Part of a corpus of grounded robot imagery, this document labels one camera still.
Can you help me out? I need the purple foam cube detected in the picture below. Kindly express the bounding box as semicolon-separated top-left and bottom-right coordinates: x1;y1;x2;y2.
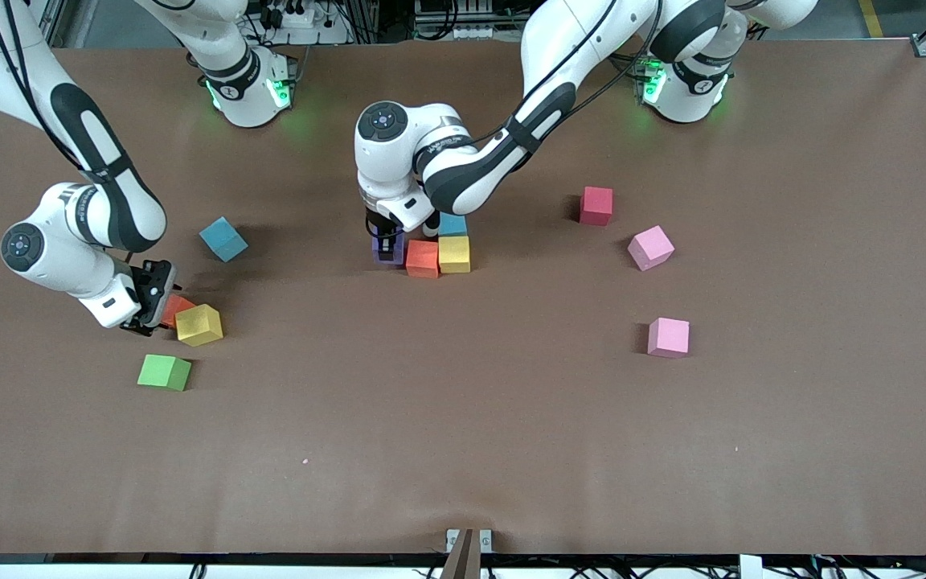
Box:
372;233;408;268

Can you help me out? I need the orange foam cube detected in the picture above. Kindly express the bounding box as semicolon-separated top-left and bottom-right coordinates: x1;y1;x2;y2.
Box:
159;294;197;329
406;240;440;279

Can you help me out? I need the yellow foam cube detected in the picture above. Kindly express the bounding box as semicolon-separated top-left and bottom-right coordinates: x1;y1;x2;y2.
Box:
438;235;471;274
175;303;224;347

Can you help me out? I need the pink foam cube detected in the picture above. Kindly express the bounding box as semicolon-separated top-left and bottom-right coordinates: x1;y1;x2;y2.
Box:
646;317;690;359
626;224;676;272

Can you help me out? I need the green foam cube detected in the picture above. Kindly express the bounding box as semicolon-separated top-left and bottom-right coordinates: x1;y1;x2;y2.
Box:
137;354;192;392

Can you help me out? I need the white electronics box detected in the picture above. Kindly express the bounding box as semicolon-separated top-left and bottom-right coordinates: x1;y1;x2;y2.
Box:
413;0;501;41

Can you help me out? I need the red foam cube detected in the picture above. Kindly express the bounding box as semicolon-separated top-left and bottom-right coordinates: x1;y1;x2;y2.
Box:
579;186;615;227

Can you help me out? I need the white power strip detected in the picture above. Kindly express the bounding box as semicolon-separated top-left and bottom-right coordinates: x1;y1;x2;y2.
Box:
258;0;321;30

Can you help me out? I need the small metal bracket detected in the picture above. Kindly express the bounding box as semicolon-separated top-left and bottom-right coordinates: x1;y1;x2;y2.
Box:
446;528;494;554

